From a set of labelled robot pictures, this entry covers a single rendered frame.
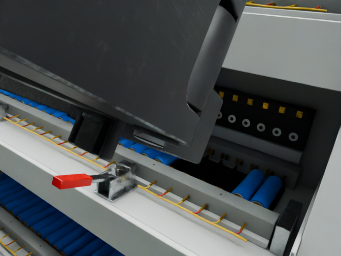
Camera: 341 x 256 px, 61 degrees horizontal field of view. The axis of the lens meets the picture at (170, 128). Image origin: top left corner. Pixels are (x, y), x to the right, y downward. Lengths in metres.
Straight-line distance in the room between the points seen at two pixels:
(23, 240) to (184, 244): 0.32
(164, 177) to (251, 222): 0.10
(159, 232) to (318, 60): 0.19
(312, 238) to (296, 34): 0.14
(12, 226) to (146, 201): 0.30
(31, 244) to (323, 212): 0.42
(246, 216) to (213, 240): 0.04
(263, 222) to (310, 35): 0.16
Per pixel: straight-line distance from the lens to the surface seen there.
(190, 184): 0.30
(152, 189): 0.32
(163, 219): 0.29
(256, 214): 0.28
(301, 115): 0.38
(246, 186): 0.32
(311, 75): 0.24
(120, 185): 0.31
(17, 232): 0.54
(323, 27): 0.23
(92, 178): 0.28
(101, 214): 0.31
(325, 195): 0.22
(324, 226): 0.22
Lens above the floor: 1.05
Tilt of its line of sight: 6 degrees down
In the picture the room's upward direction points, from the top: 16 degrees clockwise
